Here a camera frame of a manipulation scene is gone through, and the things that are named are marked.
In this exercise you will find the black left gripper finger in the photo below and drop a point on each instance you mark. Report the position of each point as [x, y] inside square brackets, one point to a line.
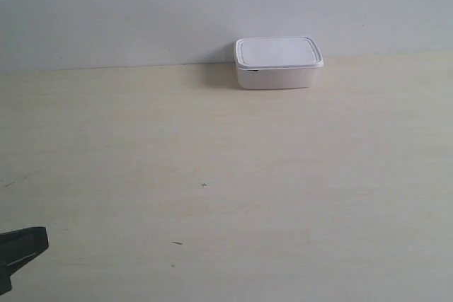
[18, 248]

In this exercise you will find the white lidded plastic container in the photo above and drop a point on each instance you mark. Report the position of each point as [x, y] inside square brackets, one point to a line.
[272, 63]

